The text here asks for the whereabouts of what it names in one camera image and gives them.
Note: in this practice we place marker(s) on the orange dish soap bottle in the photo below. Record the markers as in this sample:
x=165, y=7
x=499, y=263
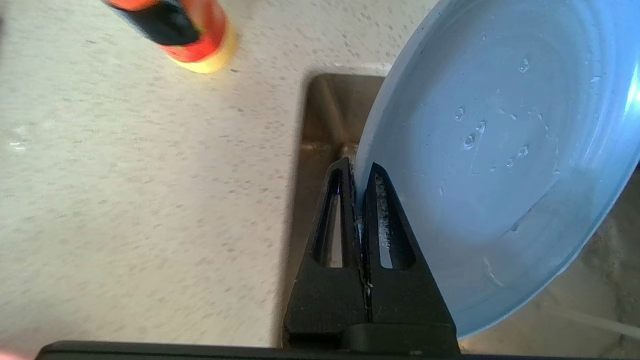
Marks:
x=200, y=30

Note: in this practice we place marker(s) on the blue grey plate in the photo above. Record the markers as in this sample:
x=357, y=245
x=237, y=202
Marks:
x=500, y=150

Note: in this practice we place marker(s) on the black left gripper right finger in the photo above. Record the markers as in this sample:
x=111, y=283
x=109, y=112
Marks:
x=410, y=300

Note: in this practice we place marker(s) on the stainless steel sink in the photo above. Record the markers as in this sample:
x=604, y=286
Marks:
x=325, y=115

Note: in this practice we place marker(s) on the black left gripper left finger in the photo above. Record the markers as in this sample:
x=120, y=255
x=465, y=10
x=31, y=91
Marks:
x=325, y=300

